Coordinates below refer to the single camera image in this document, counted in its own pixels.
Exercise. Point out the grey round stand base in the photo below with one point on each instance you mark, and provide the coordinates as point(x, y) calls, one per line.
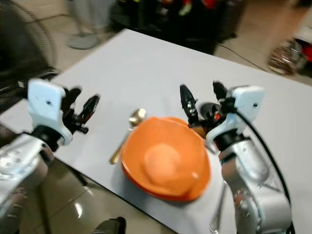
point(82, 41)

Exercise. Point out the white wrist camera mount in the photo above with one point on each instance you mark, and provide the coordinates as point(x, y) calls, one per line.
point(246, 105)
point(46, 102)

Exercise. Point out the orange plastic plate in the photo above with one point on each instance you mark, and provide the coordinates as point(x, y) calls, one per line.
point(165, 161)

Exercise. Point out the black standing fan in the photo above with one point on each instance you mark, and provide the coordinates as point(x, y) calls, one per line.
point(24, 44)

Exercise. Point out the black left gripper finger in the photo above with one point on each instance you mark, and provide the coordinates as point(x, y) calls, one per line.
point(71, 96)
point(91, 108)

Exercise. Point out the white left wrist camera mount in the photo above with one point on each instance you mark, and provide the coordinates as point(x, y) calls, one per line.
point(46, 102)

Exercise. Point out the grey robot foot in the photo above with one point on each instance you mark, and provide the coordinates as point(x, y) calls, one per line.
point(109, 226)

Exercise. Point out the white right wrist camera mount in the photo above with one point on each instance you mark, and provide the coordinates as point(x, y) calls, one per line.
point(246, 105)

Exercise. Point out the black low cabinet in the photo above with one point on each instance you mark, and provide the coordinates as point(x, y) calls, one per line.
point(175, 27)

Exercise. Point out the gold metal spoon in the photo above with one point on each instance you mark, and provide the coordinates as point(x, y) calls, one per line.
point(136, 117)

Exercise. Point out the brown patterned bag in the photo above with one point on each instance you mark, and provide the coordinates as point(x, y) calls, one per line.
point(285, 57)

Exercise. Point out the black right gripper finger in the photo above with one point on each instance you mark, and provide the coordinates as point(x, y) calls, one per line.
point(219, 90)
point(188, 103)

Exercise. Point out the silver metal cutlery piece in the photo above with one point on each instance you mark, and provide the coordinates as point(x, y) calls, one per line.
point(218, 212)

